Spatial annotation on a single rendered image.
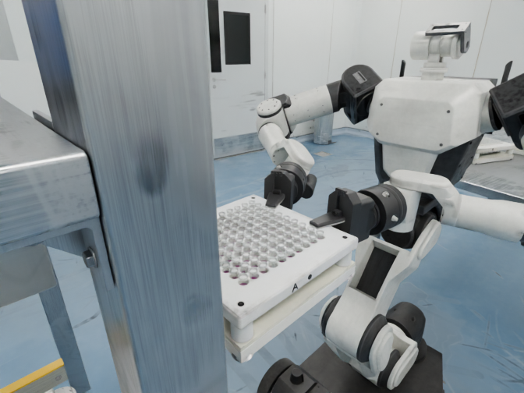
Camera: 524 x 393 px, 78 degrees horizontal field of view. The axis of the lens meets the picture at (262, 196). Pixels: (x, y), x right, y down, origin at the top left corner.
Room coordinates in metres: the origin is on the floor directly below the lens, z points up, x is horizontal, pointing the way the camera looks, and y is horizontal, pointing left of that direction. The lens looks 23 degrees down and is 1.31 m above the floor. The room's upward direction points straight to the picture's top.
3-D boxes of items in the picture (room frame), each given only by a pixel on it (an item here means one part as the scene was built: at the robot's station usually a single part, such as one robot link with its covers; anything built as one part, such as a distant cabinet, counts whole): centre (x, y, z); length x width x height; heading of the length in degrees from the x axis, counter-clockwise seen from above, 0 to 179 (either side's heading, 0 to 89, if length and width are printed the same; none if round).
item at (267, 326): (0.44, 0.02, 0.99); 0.24 x 0.24 x 0.02; 44
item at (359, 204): (0.54, -0.18, 1.03); 0.12 x 0.10 x 0.13; 126
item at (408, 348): (0.89, -0.45, 0.28); 0.21 x 0.20 x 0.13; 134
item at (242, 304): (0.44, 0.02, 1.03); 0.25 x 0.24 x 0.02; 44
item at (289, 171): (0.66, -0.04, 1.03); 0.12 x 0.10 x 0.13; 166
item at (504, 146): (1.55, -1.03, 0.92); 0.25 x 0.24 x 0.02; 19
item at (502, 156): (1.55, -1.03, 0.87); 0.24 x 0.24 x 0.02; 19
